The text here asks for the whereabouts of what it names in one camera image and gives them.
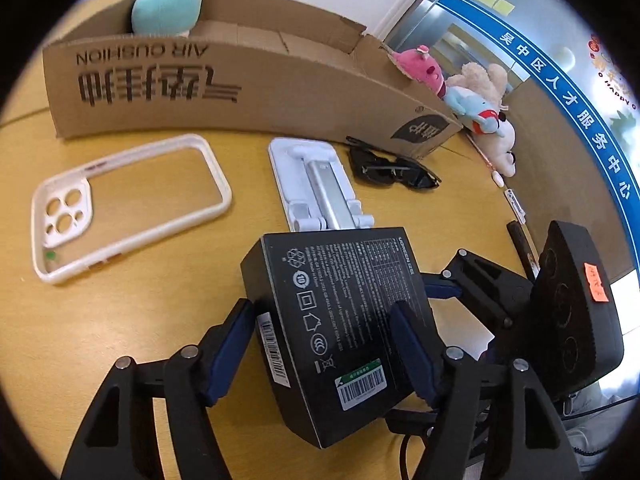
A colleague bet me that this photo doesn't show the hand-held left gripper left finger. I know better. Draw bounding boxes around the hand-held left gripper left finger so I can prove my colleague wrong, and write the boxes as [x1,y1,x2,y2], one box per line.
[60,298,258,480]

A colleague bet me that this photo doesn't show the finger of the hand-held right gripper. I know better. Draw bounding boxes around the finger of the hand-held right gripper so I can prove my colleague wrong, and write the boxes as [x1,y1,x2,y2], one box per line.
[385,406,438,436]
[425,249,533,322]

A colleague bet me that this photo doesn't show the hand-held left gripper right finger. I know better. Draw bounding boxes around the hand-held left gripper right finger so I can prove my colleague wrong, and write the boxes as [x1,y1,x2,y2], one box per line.
[389,301,583,480]

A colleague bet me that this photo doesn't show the black product box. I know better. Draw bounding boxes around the black product box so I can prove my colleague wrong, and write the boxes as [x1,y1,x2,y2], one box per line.
[240,226,451,449]

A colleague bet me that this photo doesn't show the black sunglasses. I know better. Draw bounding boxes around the black sunglasses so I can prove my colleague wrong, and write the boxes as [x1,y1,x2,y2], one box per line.
[346,136,442,192]

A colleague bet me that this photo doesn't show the white folding phone stand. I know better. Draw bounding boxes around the white folding phone stand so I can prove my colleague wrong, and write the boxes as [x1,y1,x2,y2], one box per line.
[267,137,376,233]

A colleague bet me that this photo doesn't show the white clear phone case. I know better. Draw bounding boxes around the white clear phone case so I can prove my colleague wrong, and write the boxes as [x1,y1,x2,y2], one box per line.
[31,133,234,285]

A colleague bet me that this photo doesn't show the large cardboard box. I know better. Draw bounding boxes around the large cardboard box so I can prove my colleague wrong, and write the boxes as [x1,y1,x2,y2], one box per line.
[42,0,463,161]

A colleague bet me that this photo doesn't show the dark brown stick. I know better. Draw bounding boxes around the dark brown stick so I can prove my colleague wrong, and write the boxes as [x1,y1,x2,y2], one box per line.
[506,221,539,281]

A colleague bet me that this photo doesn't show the white plush toy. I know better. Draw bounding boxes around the white plush toy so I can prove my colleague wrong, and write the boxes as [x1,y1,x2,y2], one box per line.
[480,112,518,178]

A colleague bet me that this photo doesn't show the blue elephant plush toy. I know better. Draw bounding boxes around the blue elephant plush toy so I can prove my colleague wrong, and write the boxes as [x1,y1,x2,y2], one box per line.
[444,86,508,135]

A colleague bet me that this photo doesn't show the blue banner strip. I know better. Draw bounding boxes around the blue banner strip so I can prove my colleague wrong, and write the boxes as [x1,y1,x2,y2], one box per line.
[437,0,640,266]

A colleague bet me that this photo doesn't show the beige plush toy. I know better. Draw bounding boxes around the beige plush toy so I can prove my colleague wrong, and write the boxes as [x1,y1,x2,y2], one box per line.
[446,61,510,111]

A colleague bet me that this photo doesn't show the pink plush toy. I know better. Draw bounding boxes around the pink plush toy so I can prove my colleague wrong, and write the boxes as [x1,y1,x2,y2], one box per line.
[387,45,446,98]

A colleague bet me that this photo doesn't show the black cable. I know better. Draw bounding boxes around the black cable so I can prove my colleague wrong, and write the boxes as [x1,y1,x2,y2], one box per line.
[399,432,417,480]

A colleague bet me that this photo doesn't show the pink and white cable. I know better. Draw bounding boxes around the pink and white cable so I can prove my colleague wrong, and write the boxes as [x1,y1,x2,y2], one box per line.
[465,130,527,226]

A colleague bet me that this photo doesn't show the metal door frame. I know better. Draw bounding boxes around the metal door frame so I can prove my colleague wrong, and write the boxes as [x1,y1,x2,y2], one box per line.
[382,0,453,53]

